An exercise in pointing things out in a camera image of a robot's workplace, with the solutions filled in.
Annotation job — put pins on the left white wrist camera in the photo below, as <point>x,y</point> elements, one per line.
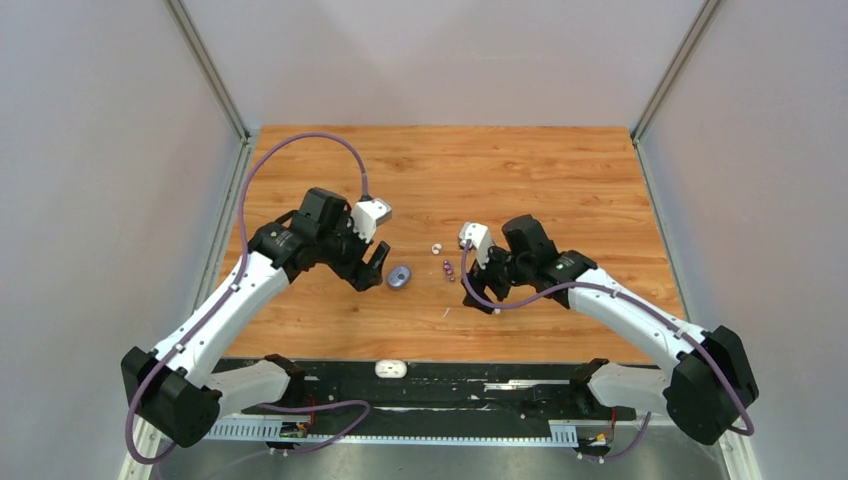
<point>368,215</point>

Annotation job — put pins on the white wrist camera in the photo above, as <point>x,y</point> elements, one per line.
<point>476,237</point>
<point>368,215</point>

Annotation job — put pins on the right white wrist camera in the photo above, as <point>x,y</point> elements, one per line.
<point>476,237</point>

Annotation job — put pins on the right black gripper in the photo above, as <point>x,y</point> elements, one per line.
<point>493,254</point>

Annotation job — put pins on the left aluminium frame post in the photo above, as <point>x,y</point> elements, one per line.
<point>209,70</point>

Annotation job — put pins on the right aluminium frame post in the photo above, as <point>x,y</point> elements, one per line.
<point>692,37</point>

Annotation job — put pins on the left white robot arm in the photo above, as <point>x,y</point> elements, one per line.
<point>174,386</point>

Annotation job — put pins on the aluminium frame post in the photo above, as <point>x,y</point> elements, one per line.
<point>209,70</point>
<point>692,37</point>

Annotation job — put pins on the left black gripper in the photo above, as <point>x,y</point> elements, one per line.
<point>357,272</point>

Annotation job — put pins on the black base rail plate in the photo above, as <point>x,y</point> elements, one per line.
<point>448,399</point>

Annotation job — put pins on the white earbud charging case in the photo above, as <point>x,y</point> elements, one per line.
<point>390,369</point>

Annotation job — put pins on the blue-grey earbud case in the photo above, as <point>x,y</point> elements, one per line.
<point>398,277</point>

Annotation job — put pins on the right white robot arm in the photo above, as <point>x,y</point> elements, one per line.
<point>701,379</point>

